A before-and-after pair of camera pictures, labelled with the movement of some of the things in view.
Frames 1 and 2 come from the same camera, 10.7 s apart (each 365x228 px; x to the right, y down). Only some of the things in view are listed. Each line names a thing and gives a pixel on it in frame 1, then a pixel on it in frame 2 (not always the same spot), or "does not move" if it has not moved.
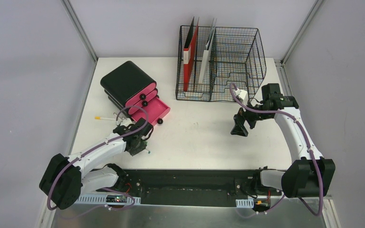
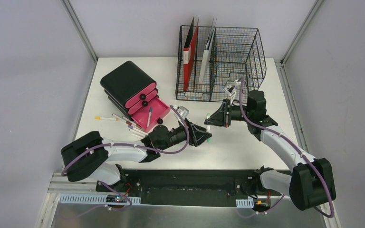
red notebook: x=188 y=53 does not move
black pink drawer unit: x=133 y=91 does not move
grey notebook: x=206 y=54 does not move
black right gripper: x=239 y=128 -> x=219 y=118
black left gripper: x=143 y=129 -> x=190 y=134
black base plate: x=196 y=188 does not move
